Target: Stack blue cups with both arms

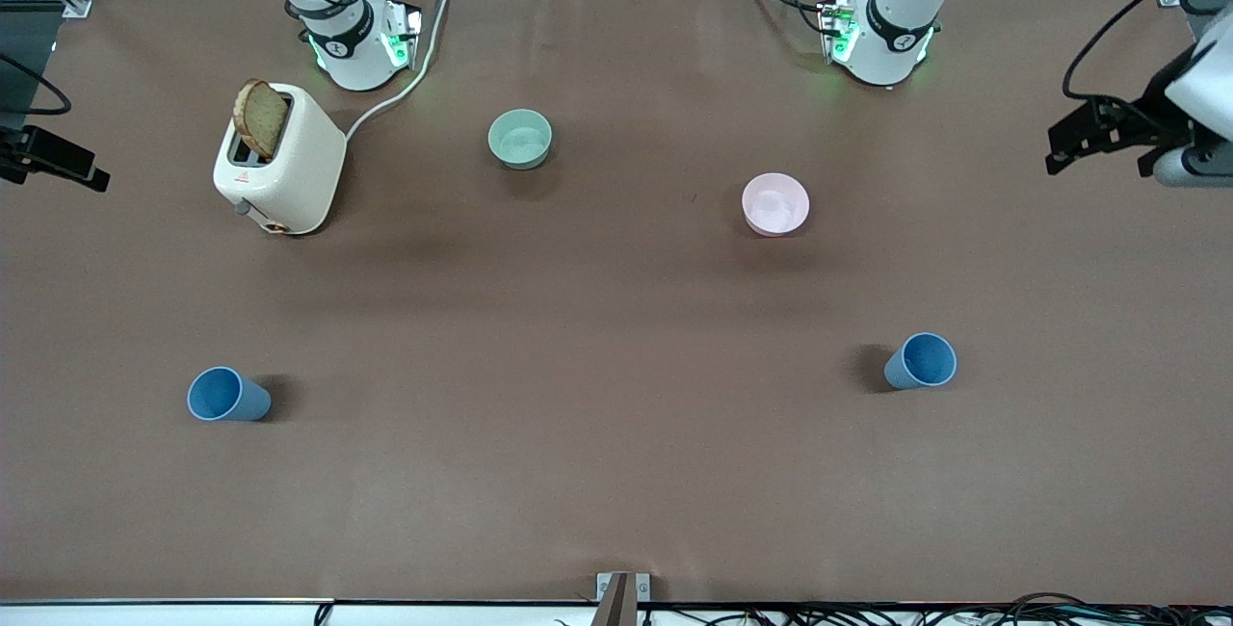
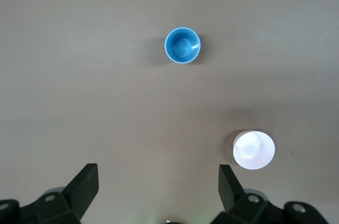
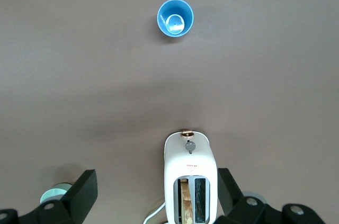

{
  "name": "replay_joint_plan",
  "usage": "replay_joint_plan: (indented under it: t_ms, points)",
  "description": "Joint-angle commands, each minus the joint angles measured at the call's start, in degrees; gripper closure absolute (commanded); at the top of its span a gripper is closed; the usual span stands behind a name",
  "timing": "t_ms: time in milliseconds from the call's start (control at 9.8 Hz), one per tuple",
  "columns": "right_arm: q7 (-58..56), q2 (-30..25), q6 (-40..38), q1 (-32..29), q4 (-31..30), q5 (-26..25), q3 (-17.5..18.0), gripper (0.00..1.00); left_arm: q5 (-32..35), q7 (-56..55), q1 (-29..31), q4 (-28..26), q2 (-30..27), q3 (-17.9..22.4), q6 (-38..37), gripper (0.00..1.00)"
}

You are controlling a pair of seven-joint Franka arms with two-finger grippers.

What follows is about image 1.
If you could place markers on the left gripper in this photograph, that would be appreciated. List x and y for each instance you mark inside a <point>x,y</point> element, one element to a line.
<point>1153,118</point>

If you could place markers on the blue plastic cup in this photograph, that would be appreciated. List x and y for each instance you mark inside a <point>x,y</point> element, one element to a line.
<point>226,395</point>
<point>923,362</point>

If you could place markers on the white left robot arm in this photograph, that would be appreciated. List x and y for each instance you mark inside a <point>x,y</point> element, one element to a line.
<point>891,29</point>

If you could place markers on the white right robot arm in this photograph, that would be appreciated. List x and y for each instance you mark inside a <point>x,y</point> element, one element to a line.
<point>347,39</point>

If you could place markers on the brown toast slice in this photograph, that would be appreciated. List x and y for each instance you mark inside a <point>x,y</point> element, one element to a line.
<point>260,117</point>

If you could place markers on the cream white toaster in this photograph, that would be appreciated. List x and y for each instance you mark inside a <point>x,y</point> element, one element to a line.
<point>294,169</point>

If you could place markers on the green lit controller board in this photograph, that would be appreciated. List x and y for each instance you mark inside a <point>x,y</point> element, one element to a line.
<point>400,39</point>
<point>838,29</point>

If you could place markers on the pink ceramic bowl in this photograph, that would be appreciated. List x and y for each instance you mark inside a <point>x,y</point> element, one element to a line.
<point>775,203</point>

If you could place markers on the green ceramic bowl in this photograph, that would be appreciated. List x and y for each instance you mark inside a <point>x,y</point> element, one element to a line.
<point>520,139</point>

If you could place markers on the brown table cover mat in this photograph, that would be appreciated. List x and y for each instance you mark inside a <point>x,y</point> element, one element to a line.
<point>616,433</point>

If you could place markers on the white table edge rail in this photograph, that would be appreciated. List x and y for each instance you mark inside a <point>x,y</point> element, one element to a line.
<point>144,614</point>

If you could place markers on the metal table edge bracket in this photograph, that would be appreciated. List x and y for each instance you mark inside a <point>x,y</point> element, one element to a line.
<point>622,592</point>

